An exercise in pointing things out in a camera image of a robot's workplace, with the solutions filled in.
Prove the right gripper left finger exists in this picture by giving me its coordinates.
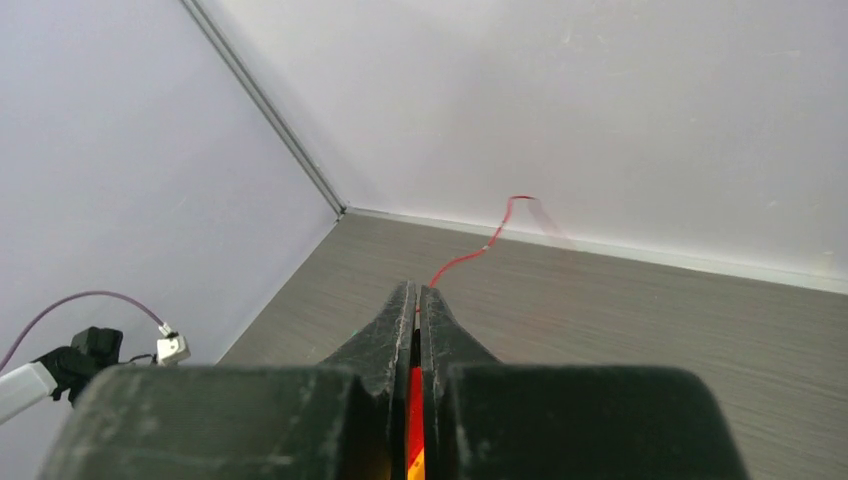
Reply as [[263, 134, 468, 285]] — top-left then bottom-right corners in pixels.
[[321, 281, 416, 398]]

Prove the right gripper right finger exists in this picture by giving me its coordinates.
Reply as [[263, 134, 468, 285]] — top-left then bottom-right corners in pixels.
[[419, 286, 497, 391]]

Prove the red wire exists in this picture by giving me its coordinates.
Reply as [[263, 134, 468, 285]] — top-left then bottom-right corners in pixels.
[[415, 194, 564, 313]]

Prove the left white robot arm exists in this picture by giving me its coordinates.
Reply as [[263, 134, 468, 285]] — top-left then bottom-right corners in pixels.
[[1, 327, 123, 423]]

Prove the red plastic bin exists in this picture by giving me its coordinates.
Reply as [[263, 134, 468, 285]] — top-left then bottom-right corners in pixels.
[[407, 367, 425, 471]]

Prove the yellow plastic bin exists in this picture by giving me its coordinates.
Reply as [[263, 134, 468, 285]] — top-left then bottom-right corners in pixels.
[[406, 454, 426, 480]]

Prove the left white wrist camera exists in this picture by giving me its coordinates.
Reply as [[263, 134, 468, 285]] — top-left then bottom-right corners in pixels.
[[155, 323, 191, 366]]

